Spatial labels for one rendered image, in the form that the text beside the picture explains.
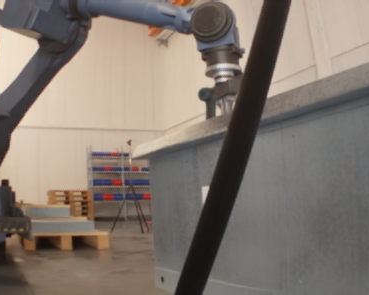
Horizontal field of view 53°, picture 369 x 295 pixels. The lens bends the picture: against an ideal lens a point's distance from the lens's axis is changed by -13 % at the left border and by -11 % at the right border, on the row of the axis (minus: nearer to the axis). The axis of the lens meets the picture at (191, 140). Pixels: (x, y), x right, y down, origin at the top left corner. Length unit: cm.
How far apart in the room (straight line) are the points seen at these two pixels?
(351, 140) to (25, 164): 1145
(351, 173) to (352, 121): 12
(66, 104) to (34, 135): 142
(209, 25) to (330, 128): 67
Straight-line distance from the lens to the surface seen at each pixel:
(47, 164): 1216
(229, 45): 149
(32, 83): 240
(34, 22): 202
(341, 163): 98
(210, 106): 181
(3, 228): 241
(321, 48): 756
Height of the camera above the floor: 38
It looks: 9 degrees up
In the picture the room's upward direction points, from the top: 3 degrees counter-clockwise
